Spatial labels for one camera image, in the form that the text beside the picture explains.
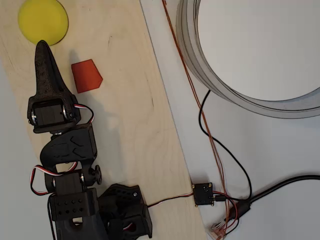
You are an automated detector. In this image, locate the yellow round sponge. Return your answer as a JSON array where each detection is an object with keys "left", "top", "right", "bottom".
[{"left": 17, "top": 0, "right": 70, "bottom": 47}]

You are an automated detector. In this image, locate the red trapezoid block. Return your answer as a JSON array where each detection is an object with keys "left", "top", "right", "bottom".
[{"left": 71, "top": 59, "right": 104, "bottom": 94}]

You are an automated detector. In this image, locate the light plywood board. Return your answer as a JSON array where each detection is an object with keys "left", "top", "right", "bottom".
[{"left": 0, "top": 0, "right": 208, "bottom": 240}]

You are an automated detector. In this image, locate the black controller board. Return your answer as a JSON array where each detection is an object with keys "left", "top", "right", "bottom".
[{"left": 191, "top": 182, "right": 215, "bottom": 207}]

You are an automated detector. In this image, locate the striped gripper servo cable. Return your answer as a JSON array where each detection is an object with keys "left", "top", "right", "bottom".
[{"left": 74, "top": 103, "right": 96, "bottom": 124}]

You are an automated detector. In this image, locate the striped arm servo cable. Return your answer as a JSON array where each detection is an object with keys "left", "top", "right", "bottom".
[{"left": 29, "top": 161, "right": 79, "bottom": 199}]

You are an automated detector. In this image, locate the thin orange wire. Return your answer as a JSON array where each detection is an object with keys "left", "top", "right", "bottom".
[
  {"left": 161, "top": 0, "right": 230, "bottom": 238},
  {"left": 163, "top": 0, "right": 232, "bottom": 238}
]

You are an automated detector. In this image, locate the striped base servo cable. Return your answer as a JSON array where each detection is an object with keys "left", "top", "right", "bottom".
[{"left": 146, "top": 191, "right": 195, "bottom": 208}]

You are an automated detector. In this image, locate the thin red wire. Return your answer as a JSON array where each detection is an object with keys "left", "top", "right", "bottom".
[{"left": 212, "top": 190, "right": 242, "bottom": 235}]

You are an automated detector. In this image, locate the thin black cable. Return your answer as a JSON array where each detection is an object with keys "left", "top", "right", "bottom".
[{"left": 198, "top": 89, "right": 253, "bottom": 203}]

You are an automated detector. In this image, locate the white wire connector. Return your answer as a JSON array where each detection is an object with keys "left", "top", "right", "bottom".
[{"left": 208, "top": 221, "right": 228, "bottom": 240}]

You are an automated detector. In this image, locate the thick black power cable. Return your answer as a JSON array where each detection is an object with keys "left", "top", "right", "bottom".
[{"left": 223, "top": 174, "right": 320, "bottom": 224}]

